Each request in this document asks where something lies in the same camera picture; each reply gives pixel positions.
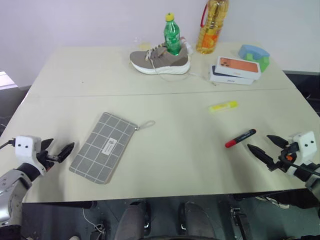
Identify green plastic soda bottle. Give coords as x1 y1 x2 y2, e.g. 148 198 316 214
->
163 12 182 57

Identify clear glass cup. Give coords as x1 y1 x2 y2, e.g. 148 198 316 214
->
133 36 152 50

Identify large cooking oil bottle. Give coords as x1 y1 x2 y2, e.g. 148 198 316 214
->
195 0 230 55

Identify blue and green foam toy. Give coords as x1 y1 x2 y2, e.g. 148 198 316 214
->
237 44 271 74

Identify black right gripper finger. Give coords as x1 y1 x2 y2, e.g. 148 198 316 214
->
266 134 290 150
247 143 277 172

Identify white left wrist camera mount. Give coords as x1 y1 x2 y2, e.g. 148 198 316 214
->
14 135 48 176

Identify grey checked pouch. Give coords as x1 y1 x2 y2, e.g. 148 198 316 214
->
68 111 156 186

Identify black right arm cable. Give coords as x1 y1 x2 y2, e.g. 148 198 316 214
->
287 161 320 177

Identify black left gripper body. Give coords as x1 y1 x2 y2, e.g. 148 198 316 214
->
36 149 61 173

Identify taupe sneaker with white sole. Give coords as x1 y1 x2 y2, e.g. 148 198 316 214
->
129 42 192 81

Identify white cable under table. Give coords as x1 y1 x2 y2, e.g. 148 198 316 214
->
82 207 105 235

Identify small white object with pink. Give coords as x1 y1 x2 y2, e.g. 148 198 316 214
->
180 36 195 55

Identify white phone box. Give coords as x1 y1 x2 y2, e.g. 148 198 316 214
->
208 65 254 86

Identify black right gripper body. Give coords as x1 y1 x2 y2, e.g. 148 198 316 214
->
272 142 301 173

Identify red marker with black cap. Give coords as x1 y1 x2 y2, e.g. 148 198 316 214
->
224 128 257 149

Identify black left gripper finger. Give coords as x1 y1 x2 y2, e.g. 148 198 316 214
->
40 138 54 153
57 141 76 164

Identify yellow highlighter pen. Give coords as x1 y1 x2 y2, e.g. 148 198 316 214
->
209 100 239 114

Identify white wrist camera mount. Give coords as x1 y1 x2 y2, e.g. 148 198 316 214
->
14 135 48 176
286 131 317 178

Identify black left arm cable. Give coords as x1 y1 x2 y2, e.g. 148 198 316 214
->
0 139 16 151

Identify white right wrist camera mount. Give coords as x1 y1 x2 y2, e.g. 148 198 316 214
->
286 131 317 178

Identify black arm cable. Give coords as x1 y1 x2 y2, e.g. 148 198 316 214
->
0 139 16 151
287 161 320 177

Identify orange phone box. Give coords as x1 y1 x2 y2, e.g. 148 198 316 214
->
215 55 264 81

